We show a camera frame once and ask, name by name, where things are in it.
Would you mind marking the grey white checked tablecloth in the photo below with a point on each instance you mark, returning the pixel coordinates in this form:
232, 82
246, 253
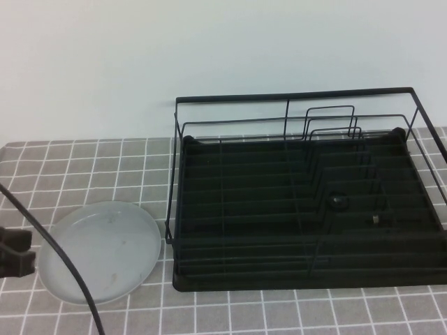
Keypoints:
104, 174

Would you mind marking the black plastic drip tray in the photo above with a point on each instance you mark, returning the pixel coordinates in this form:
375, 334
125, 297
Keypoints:
262, 283

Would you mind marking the round grey plate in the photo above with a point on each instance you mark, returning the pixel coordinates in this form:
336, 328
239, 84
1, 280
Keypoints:
115, 251

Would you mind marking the round black drain plug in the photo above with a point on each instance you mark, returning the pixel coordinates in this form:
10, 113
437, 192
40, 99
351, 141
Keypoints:
338, 201

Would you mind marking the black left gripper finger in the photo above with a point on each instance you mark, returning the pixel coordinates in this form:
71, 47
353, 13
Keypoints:
21, 264
17, 240

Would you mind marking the small silver metal clip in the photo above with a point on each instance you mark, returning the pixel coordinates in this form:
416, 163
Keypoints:
375, 219

